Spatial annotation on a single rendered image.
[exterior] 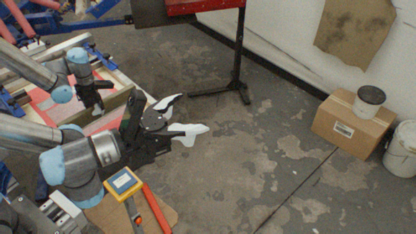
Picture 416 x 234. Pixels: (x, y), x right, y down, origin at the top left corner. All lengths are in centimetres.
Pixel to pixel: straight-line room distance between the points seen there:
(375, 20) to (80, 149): 238
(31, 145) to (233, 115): 242
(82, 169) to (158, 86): 270
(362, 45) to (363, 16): 24
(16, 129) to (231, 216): 191
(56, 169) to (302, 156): 237
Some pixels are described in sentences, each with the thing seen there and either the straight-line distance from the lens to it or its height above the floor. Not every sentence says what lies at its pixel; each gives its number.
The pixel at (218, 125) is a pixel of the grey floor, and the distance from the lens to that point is 300.
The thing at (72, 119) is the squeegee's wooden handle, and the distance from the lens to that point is 160.
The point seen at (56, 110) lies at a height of 96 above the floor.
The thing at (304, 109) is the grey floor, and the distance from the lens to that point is 327.
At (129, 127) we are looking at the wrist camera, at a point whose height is 170.
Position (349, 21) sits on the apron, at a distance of 288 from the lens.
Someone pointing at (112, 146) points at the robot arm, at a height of 168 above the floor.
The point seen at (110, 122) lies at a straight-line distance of 181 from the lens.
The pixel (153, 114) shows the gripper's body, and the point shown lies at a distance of 78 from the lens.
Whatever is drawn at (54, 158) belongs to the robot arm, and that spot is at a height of 169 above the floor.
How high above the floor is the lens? 224
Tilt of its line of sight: 47 degrees down
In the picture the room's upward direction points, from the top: straight up
